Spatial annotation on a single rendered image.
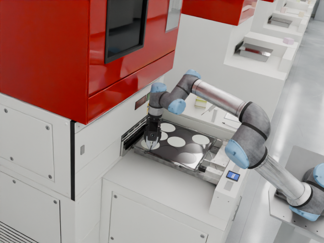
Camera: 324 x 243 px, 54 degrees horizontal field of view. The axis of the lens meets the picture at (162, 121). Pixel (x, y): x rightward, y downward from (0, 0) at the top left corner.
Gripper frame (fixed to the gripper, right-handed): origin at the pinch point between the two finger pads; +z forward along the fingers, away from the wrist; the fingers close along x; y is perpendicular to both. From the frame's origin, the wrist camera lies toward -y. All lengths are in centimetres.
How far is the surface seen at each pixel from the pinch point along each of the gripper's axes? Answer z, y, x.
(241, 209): 91, 55, -87
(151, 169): 9.3, -5.7, -1.2
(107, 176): 9.3, -14.0, 20.3
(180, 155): 1.4, -1.7, -15.6
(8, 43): -54, -18, 59
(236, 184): -4.7, -29.6, -37.9
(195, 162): 1.3, -7.5, -23.1
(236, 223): 91, 39, -79
